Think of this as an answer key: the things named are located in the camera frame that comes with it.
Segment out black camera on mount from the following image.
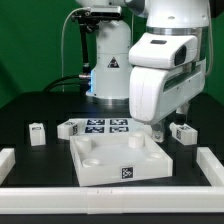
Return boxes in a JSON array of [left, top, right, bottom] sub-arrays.
[[71, 6, 122, 23]]

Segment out white camera cable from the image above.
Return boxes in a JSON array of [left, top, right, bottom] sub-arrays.
[[60, 7, 90, 93]]

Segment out white U-shaped fence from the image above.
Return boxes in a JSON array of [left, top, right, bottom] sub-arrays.
[[0, 147, 224, 214]]

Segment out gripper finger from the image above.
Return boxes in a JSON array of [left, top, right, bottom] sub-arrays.
[[152, 122, 165, 143], [175, 103, 189, 124]]

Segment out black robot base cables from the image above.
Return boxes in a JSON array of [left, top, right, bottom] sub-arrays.
[[42, 75, 92, 94]]

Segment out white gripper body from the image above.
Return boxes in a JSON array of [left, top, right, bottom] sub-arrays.
[[129, 60, 206, 125]]

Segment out black camera stand pole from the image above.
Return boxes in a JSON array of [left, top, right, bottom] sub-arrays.
[[79, 24, 91, 74]]

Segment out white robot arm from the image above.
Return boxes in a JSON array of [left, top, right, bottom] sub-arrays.
[[76, 0, 210, 142]]

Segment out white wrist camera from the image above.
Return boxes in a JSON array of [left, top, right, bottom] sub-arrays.
[[129, 33, 198, 69]]

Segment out fiducial marker sheet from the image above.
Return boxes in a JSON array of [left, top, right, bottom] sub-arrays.
[[69, 118, 143, 135]]

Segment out white square table top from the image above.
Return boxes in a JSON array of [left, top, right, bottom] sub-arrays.
[[70, 131, 173, 186]]

